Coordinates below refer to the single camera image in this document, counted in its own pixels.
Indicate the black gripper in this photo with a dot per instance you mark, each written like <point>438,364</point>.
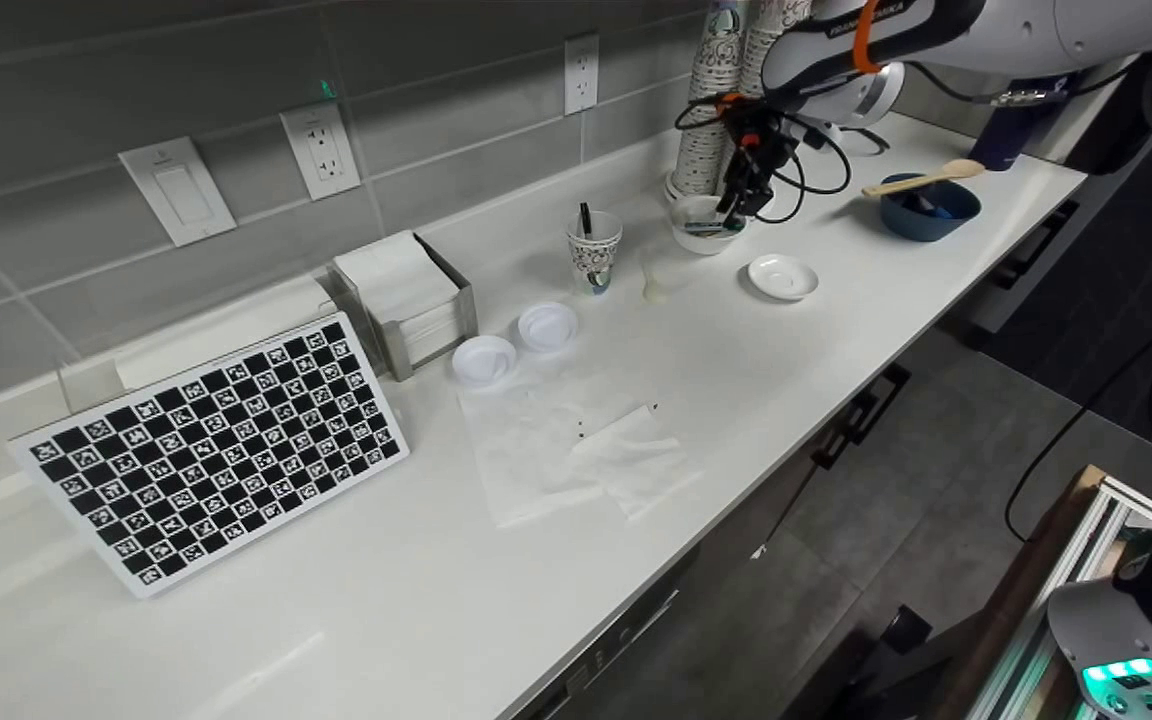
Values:
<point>753,138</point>

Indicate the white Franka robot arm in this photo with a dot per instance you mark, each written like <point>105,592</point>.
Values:
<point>1000,42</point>

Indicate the grey robot base with light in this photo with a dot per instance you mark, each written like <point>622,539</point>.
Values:
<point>1137,647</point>

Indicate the white bowl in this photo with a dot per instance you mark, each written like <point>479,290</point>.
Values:
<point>696,232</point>

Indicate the tall stack of paper cups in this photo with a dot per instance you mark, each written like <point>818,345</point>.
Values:
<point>719,94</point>

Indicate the printed paper cup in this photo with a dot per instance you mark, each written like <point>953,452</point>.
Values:
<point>594,253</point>

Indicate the blue bowl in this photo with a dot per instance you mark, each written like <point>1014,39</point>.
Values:
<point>931,213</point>

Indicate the small white lid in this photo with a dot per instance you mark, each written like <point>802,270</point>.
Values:
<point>781,276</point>

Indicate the black pen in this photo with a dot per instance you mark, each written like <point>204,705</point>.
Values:
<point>586,217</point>

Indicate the wooden spoon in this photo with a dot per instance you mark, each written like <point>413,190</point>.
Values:
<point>926,178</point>

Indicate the white round lid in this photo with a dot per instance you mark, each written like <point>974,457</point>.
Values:
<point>544,324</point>
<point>480,362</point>

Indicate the dark blue container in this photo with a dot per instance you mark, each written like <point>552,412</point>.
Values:
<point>1005,127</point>

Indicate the clear plastic wrap sheet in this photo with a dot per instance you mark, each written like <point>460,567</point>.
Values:
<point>577,452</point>

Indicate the dark lower cabinets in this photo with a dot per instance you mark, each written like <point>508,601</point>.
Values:
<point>791,504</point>

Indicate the napkin holder with napkins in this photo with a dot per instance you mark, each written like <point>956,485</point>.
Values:
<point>400,300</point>

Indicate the black and white calibration board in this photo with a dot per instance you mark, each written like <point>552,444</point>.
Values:
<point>218,444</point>

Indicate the white single wall outlet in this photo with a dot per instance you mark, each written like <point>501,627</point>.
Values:
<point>583,75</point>

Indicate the white double wall outlet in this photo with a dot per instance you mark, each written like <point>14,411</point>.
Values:
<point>320,150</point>

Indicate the wood and metal frame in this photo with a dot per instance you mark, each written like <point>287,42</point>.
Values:
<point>1080,545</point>

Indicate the white wall switch plate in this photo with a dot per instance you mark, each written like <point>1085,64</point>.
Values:
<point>179,190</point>

